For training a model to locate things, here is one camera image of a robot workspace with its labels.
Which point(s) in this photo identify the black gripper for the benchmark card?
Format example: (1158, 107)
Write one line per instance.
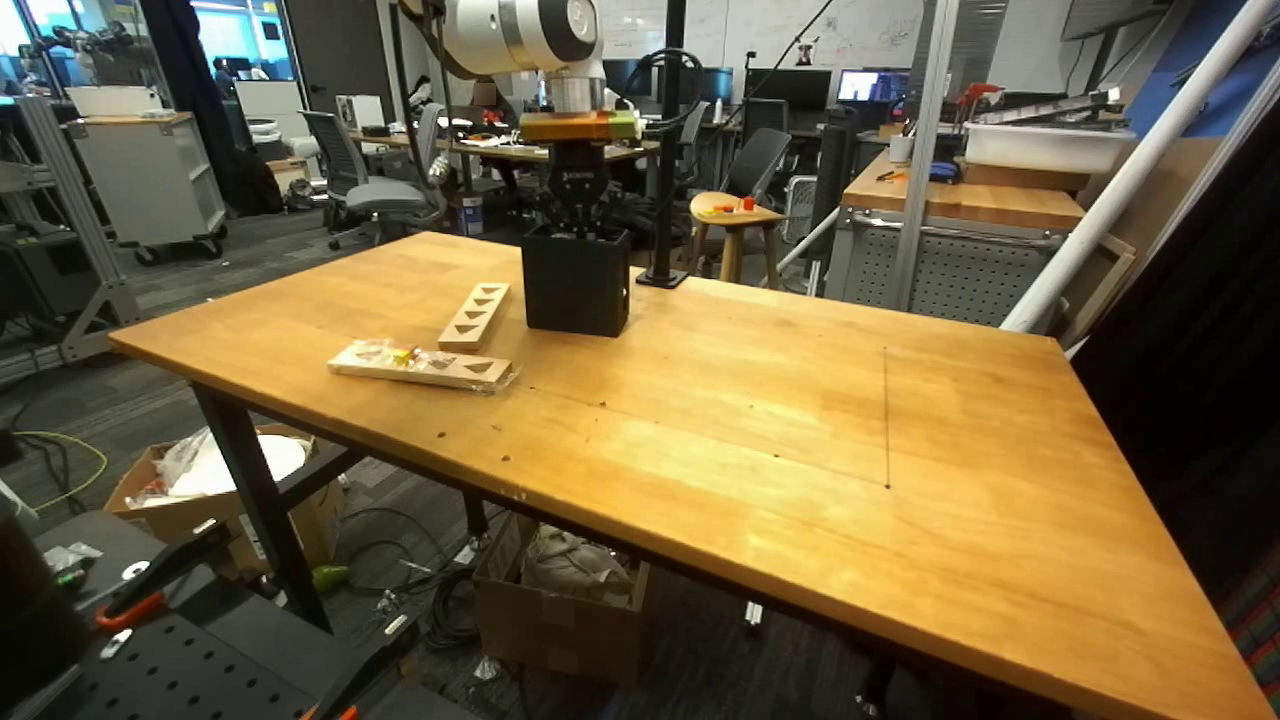
(579, 179)

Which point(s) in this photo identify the black basket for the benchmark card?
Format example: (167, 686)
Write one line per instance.
(579, 286)

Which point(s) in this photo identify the black vertical pole stand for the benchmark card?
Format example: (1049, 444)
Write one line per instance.
(668, 175)

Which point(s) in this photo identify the wooden board with triangle cutouts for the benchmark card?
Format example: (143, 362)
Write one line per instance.
(474, 317)

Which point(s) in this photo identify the seated person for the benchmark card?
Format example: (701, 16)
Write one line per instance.
(488, 107)

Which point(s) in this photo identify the round wooden stool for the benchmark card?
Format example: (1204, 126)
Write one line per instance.
(731, 208)

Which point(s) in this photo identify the dark office chair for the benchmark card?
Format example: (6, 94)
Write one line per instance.
(757, 160)

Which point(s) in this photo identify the grey office chair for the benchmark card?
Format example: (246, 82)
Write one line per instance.
(381, 194)

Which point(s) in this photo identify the wooden puzzle board with pieces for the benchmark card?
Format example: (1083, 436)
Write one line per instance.
(421, 365)

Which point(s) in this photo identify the lit computer monitor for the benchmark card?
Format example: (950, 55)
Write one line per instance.
(871, 84)

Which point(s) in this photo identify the grey vertical pillar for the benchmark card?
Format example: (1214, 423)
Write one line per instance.
(924, 132)

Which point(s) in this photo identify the wooden top workbench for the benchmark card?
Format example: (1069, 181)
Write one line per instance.
(965, 202)

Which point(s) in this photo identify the brown cardboard box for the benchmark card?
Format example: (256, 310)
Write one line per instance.
(560, 622)

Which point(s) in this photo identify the black table leg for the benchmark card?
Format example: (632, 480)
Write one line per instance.
(261, 506)

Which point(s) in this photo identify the white cabinet on wheels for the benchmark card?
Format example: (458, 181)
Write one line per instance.
(144, 175)

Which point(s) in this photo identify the white plastic bin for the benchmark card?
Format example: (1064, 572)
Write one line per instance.
(1045, 145)

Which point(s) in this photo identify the cardboard box with white bag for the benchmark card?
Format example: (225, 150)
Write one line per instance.
(186, 501)

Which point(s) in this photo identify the grey metal rack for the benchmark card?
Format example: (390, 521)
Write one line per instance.
(52, 240)

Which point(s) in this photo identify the white diagonal pole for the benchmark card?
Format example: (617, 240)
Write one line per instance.
(1133, 160)

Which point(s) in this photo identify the black pegboard panel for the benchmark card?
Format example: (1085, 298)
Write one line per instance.
(203, 667)

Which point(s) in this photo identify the orange green wrist mount plate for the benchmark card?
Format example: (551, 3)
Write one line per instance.
(581, 128)

